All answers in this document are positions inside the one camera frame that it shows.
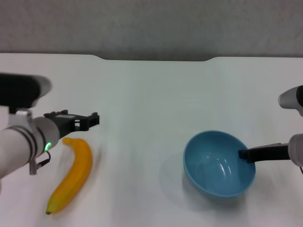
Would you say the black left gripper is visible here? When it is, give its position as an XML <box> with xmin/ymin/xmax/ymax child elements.
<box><xmin>44</xmin><ymin>110</ymin><xmax>100</xmax><ymax>139</ymax></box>

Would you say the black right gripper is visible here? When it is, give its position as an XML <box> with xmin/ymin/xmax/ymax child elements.
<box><xmin>238</xmin><ymin>143</ymin><xmax>290</xmax><ymax>164</ymax></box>

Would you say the blue bowl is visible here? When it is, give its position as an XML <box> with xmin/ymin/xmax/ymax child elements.
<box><xmin>183</xmin><ymin>130</ymin><xmax>257</xmax><ymax>198</ymax></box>

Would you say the yellow banana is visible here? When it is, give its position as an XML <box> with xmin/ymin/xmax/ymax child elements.
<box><xmin>45</xmin><ymin>137</ymin><xmax>93</xmax><ymax>215</ymax></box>

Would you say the left arm connector cable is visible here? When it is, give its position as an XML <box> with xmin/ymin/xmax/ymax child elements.
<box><xmin>29</xmin><ymin>150</ymin><xmax>52</xmax><ymax>176</ymax></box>

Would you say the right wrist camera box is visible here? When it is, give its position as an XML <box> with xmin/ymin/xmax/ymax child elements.
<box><xmin>277</xmin><ymin>85</ymin><xmax>303</xmax><ymax>117</ymax></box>

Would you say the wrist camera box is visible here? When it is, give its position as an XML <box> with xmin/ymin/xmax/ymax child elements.
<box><xmin>0</xmin><ymin>73</ymin><xmax>52</xmax><ymax>112</ymax></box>
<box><xmin>277</xmin><ymin>85</ymin><xmax>303</xmax><ymax>117</ymax></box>

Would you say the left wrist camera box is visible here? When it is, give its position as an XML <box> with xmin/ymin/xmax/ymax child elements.
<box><xmin>0</xmin><ymin>73</ymin><xmax>52</xmax><ymax>112</ymax></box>

